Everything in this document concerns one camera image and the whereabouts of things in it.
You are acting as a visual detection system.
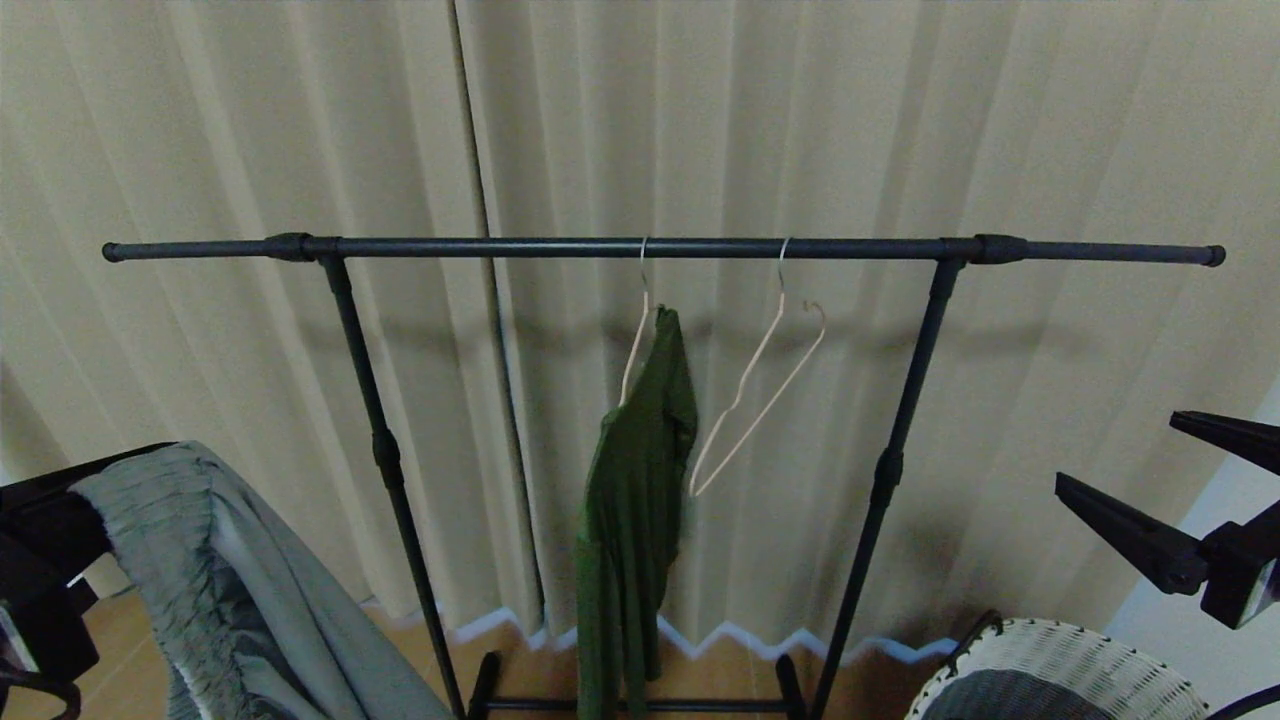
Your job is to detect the pale grey shorts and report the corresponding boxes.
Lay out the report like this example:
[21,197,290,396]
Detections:
[70,442,456,720]

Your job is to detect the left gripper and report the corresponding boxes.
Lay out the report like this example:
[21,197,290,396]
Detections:
[0,480,111,693]

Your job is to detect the black clothes rack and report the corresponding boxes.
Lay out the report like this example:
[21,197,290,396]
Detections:
[102,233,1226,720]

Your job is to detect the white laundry basket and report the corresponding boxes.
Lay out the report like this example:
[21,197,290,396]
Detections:
[905,612,1211,720]

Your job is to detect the beige curtain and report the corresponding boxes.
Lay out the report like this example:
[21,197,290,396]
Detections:
[0,0,1280,666]

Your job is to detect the pink clothes hanger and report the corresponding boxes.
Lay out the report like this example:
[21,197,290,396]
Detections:
[618,238,661,406]
[688,238,828,498]

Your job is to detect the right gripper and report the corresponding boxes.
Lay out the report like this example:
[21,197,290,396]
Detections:
[1055,410,1280,629]

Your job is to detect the green printed sleeveless shirt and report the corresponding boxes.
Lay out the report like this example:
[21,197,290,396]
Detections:
[575,305,699,720]

